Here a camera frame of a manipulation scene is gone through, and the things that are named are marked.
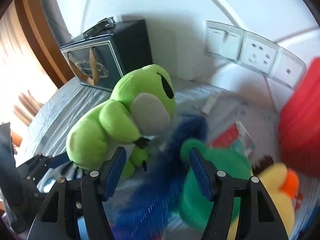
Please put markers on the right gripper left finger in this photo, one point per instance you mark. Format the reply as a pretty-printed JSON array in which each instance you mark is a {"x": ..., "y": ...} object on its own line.
[{"x": 82, "y": 199}]

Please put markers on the green parrot plush yellow head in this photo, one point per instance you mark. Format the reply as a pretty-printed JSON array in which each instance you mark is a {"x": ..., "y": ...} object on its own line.
[{"x": 213, "y": 190}]

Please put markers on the green frog plush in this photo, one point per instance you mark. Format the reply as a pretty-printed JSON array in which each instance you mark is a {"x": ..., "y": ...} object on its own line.
[{"x": 142, "y": 104}]

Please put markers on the red plastic toy case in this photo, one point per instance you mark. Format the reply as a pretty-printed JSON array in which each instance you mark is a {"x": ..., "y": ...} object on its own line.
[{"x": 299, "y": 125}]

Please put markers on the dark green gift bag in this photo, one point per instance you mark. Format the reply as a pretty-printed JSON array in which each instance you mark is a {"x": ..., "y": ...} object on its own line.
[{"x": 103, "y": 59}]

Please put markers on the white wall socket panel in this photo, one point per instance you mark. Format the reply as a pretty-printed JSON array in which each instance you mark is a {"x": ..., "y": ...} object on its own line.
[{"x": 254, "y": 52}]

